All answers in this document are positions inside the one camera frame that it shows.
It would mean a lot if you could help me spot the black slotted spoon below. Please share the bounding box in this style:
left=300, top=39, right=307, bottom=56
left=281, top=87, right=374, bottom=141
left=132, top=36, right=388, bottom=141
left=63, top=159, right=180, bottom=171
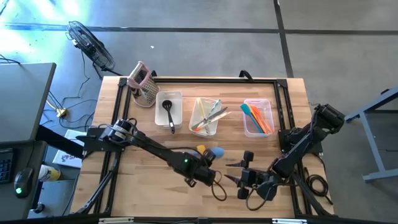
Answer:
left=161, top=99, right=176, bottom=134

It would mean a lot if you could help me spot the black floor fan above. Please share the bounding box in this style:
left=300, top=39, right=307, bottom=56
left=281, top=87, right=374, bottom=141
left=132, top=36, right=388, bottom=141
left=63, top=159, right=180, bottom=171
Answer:
left=65, top=20, right=116, bottom=72

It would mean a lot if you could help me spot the white metal bracket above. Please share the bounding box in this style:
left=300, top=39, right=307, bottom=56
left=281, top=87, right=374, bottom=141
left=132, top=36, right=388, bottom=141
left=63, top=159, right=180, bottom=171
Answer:
left=272, top=218, right=309, bottom=224
left=98, top=217, right=135, bottom=224

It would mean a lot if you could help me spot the yellow and white can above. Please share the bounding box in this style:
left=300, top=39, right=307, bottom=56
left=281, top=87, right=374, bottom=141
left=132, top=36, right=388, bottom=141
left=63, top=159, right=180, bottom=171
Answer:
left=38, top=164, right=62, bottom=182

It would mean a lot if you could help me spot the black computer desk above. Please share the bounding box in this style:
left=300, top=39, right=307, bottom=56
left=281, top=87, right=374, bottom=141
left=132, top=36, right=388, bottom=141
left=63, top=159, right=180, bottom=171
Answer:
left=0, top=141, right=47, bottom=220

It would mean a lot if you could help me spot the coiled black cable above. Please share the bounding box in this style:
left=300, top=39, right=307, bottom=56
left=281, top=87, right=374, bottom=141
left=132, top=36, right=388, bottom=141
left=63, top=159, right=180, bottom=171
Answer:
left=305, top=166, right=334, bottom=206

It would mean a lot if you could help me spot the dark grey desk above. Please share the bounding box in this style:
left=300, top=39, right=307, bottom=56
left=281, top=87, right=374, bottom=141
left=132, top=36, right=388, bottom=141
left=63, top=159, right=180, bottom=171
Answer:
left=0, top=62, right=57, bottom=146

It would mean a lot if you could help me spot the teal silicone spatula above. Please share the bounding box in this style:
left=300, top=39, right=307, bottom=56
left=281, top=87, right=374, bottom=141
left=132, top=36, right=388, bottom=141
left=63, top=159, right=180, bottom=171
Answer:
left=239, top=103, right=264, bottom=134

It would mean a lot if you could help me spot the clear plastic bin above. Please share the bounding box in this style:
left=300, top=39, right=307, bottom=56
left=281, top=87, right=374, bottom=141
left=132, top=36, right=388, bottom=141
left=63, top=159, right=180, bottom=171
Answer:
left=242, top=98, right=275, bottom=138

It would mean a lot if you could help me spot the black computer mouse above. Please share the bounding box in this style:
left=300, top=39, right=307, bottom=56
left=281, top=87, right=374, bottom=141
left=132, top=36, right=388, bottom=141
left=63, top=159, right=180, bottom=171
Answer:
left=13, top=167, right=35, bottom=199

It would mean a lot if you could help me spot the grey metal table frame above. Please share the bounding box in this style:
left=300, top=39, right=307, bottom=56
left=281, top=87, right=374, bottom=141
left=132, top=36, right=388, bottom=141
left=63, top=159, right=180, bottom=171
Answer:
left=343, top=86, right=398, bottom=183

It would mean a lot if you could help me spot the black floor cable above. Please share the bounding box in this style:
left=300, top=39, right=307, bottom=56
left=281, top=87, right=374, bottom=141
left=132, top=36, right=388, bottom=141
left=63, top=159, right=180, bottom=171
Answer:
left=45, top=51, right=100, bottom=130

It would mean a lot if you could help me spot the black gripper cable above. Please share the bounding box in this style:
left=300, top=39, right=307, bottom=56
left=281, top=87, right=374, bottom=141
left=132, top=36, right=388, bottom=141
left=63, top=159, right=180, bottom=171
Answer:
left=210, top=170, right=228, bottom=202
left=245, top=183, right=280, bottom=212

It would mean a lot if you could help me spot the cream-handled paring knife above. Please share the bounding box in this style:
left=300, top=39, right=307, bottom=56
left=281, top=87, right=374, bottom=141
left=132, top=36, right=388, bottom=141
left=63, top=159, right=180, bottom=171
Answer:
left=196, top=98, right=208, bottom=133

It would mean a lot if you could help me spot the black keyboard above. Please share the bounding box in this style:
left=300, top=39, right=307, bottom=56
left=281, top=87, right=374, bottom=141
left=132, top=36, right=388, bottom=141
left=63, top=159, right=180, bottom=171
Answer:
left=0, top=148, right=17, bottom=185

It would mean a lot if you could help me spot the white printed box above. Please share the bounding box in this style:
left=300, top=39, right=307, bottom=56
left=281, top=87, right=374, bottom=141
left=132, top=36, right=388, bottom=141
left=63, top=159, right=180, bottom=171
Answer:
left=52, top=128, right=84, bottom=169

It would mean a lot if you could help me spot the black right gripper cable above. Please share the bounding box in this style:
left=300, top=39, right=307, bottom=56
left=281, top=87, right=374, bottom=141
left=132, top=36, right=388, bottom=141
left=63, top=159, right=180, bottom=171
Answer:
left=245, top=183, right=280, bottom=212

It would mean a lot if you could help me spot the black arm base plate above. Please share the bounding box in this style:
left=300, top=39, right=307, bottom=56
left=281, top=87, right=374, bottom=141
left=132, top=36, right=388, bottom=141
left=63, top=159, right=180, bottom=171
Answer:
left=75, top=126, right=128, bottom=153
left=277, top=127, right=324, bottom=155

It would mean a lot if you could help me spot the silver metal table knife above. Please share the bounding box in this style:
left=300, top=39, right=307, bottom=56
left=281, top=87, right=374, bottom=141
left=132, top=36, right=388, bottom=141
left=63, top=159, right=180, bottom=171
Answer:
left=190, top=106, right=229, bottom=131

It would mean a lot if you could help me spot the pale blue handled table knife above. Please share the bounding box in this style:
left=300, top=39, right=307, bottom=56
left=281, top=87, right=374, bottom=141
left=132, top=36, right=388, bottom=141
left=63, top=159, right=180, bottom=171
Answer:
left=210, top=99, right=223, bottom=118

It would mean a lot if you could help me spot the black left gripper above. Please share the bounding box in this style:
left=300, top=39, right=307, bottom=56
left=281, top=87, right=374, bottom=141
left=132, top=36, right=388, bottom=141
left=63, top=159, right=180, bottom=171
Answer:
left=186, top=148, right=218, bottom=187

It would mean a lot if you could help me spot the black strap clip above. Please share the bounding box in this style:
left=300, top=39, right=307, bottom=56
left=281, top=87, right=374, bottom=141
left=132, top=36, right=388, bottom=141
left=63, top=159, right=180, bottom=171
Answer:
left=238, top=69, right=254, bottom=82

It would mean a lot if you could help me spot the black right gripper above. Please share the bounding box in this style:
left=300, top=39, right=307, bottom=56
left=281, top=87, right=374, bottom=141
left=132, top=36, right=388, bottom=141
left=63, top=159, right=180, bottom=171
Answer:
left=223, top=150, right=282, bottom=202

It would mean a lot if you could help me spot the black aluminium table frame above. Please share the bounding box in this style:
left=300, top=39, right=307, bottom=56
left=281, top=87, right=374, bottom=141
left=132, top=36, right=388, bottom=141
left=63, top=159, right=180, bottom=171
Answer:
left=74, top=76, right=335, bottom=218

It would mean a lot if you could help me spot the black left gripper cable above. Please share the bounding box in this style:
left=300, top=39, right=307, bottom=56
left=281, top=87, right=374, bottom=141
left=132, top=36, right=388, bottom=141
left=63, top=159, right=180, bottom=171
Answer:
left=210, top=170, right=228, bottom=202

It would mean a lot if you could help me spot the white plastic handled bin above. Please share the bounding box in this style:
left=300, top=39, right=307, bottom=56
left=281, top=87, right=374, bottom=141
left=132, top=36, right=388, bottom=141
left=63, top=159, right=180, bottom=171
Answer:
left=154, top=90, right=183, bottom=131
left=188, top=96, right=223, bottom=139

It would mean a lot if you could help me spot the pink-trimmed metal box grater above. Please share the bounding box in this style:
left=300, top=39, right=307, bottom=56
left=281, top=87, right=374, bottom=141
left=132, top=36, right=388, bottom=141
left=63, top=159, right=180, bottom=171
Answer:
left=126, top=60, right=160, bottom=109

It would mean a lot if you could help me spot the blue silicone spoon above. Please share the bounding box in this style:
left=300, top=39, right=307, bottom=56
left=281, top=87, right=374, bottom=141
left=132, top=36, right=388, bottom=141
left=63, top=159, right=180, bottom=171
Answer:
left=187, top=146, right=226, bottom=160

